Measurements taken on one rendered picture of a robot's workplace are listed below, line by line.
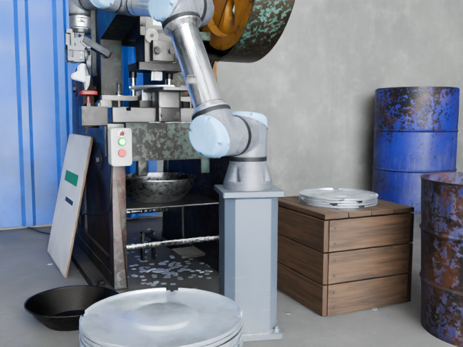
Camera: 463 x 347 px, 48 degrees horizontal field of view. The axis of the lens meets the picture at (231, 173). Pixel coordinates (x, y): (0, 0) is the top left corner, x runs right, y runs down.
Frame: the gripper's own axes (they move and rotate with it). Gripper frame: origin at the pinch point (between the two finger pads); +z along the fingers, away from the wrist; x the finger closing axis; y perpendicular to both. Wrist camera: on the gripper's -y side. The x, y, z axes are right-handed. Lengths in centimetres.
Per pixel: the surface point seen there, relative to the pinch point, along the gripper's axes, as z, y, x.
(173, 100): 4.2, -34.8, -5.0
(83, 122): 12.9, 2.3, 3.0
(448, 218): 40, -85, 89
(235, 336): 48, -1, 119
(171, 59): -12.5, -36.4, -11.5
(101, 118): 11.7, -4.1, 3.0
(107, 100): 4.2, -11.4, -20.0
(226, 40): -23, -66, -22
